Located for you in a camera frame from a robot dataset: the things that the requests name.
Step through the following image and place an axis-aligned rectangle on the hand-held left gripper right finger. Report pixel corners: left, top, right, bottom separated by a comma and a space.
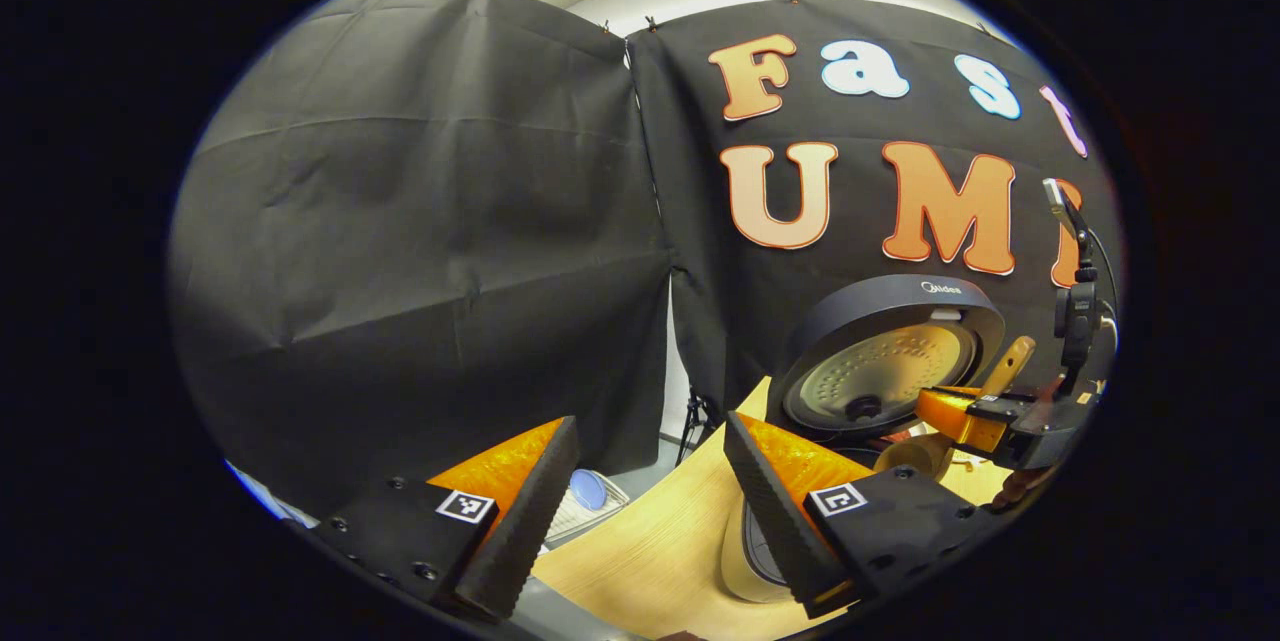
722, 411, 1001, 620

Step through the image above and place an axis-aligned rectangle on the white wire basket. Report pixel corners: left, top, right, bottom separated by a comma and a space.
545, 469, 632, 548

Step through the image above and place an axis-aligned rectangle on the black backdrop cloth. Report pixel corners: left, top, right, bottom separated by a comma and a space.
165, 0, 1121, 519

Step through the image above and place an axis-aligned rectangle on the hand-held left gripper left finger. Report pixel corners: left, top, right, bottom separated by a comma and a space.
283, 416, 581, 623

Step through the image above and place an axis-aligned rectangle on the black backdrop stand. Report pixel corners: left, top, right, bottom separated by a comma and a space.
676, 389, 723, 468

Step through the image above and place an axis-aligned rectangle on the row of black cloth clips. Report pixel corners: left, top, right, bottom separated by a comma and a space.
478, 0, 1001, 34

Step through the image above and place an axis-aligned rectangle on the wooden spoon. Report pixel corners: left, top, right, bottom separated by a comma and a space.
873, 335, 1038, 482

